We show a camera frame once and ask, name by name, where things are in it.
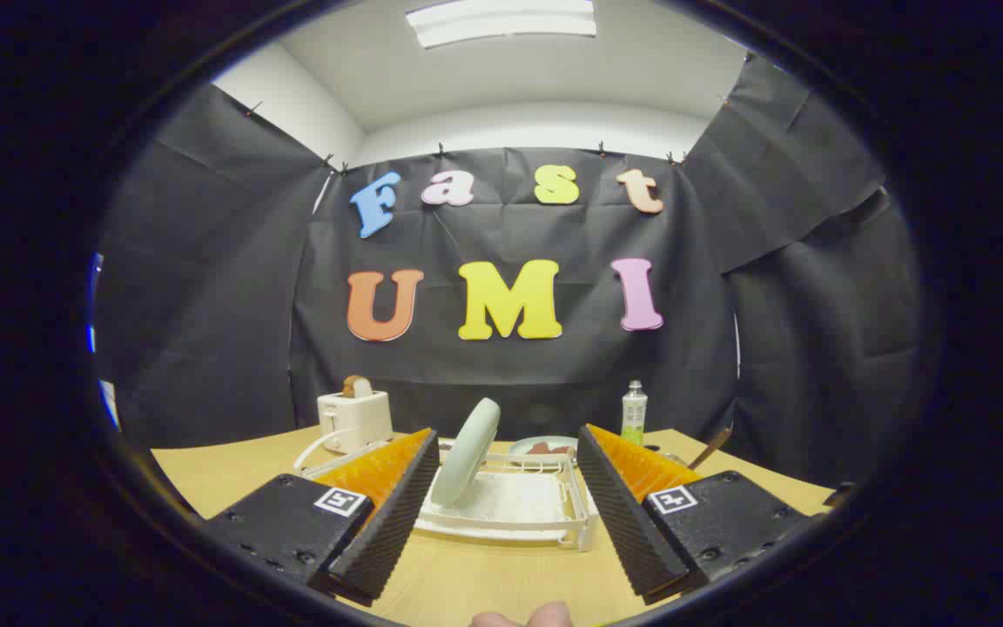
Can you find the blue lit screen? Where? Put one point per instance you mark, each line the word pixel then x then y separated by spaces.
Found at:
pixel 93 305

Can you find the white object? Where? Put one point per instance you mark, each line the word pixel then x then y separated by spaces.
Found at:
pixel 110 402

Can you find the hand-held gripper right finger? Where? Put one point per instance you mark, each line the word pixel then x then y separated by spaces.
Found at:
pixel 628 522

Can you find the brown food pieces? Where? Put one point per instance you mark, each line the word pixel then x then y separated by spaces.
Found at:
pixel 547 449

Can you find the green and white bottle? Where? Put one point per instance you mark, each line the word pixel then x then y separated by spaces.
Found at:
pixel 634 414

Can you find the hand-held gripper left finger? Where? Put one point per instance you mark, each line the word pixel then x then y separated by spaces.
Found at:
pixel 388 531

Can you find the white dish rack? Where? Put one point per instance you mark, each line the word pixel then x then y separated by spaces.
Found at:
pixel 510 505

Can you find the small light green plate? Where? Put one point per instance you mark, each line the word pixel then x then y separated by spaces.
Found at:
pixel 525 446

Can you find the bread slice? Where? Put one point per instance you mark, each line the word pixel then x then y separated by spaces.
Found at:
pixel 360 388

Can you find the white toaster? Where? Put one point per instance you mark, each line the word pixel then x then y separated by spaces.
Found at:
pixel 362 422

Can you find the ceiling light panel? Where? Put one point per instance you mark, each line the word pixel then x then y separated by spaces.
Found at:
pixel 501 22

